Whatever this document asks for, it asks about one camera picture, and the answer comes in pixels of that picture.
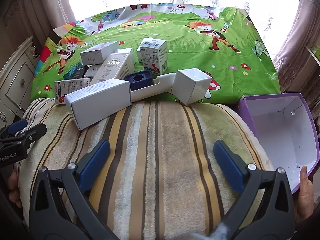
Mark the white box grey band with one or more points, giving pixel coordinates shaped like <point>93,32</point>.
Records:
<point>97,52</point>

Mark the brown patterned curtain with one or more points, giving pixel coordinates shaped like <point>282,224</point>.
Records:
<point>300,30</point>
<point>37,5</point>

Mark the long white plastic case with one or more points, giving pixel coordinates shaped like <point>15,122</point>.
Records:
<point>155,87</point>

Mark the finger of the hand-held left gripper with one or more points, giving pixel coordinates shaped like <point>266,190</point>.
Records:
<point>17,126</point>
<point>32,132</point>

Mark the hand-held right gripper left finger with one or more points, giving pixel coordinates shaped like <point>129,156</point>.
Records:
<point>96,165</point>

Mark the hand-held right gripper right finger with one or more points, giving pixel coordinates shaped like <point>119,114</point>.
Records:
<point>228,165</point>

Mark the slim white text box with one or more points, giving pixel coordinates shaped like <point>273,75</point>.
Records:
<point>127,51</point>

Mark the striped beige towel blanket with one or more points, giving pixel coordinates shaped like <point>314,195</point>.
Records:
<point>160,155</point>

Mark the white box grey print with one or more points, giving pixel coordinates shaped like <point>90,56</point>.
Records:
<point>92,71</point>

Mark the beige box plant print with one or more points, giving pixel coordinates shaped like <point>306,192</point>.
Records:
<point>112,68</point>

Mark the black box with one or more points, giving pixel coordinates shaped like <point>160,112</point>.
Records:
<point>75,73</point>

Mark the green cartoon printed cloth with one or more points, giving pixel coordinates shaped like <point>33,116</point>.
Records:
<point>190,62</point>

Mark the purple cardboard box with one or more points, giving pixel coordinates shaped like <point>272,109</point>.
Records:
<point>275,130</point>

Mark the small white red box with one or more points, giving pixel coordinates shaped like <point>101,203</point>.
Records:
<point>67,87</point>

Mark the blue plastic holder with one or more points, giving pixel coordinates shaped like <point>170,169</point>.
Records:
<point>147,78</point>

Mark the person's left hand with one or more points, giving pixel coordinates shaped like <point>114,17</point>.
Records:
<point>12,187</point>

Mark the large plain white box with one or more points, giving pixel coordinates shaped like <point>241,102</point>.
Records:
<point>97,102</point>

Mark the white box red print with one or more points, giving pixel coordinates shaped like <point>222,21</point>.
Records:
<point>152,57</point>

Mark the white cube box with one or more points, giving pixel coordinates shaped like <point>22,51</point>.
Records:
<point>190,87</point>

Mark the white carved nightstand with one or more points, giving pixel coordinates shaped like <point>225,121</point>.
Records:
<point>15,80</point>

